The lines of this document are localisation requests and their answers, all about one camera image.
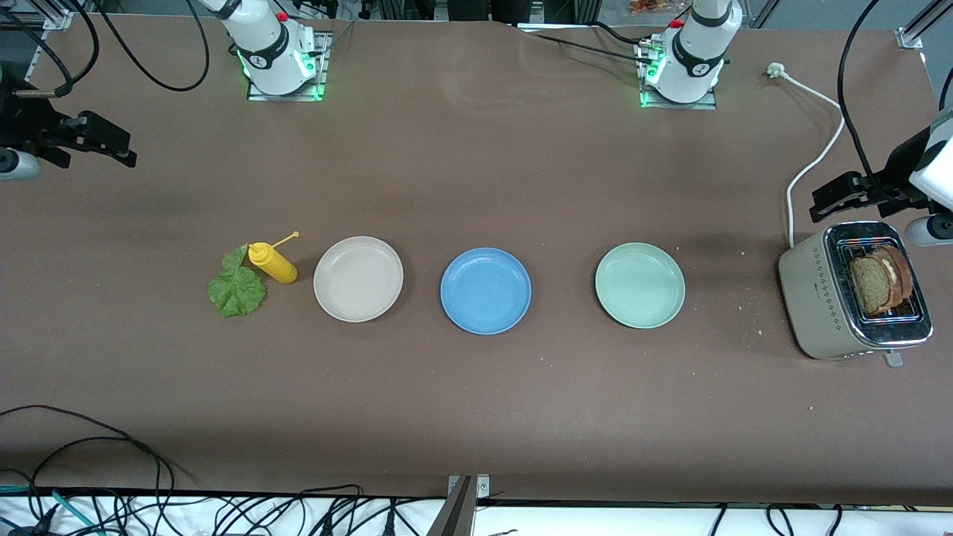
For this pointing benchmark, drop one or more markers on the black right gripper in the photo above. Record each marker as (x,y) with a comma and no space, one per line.
(22,119)

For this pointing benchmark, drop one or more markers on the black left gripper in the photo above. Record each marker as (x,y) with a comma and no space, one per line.
(898,173)

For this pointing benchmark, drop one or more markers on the brown bread slice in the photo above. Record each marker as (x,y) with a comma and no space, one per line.
(902,272)
(867,286)

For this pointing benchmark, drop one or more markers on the green lettuce leaf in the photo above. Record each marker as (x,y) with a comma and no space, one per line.
(237,292)

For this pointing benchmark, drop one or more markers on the yellow squeeze bottle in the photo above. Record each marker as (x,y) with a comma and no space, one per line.
(275,266)

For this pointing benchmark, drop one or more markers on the pale green round plate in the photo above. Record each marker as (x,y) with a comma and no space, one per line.
(640,286)

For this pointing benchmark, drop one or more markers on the beige round plate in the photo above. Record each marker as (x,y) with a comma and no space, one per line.
(358,279)

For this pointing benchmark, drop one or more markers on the blue round plate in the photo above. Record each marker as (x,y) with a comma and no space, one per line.
(485,291)

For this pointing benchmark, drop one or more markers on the beige chrome toaster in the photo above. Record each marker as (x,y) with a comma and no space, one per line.
(808,290)

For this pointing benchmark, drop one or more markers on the orange snack packet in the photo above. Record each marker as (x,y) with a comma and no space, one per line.
(648,6)

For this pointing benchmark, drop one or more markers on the white bench panel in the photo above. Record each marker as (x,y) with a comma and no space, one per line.
(595,525)

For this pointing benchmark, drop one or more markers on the aluminium frame rail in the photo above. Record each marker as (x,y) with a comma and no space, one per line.
(45,18)
(923,22)

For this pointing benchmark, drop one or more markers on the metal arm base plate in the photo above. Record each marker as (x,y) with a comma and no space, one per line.
(287,97)
(677,106)

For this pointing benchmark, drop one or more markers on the aluminium frame post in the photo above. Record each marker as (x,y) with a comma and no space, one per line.
(456,514)

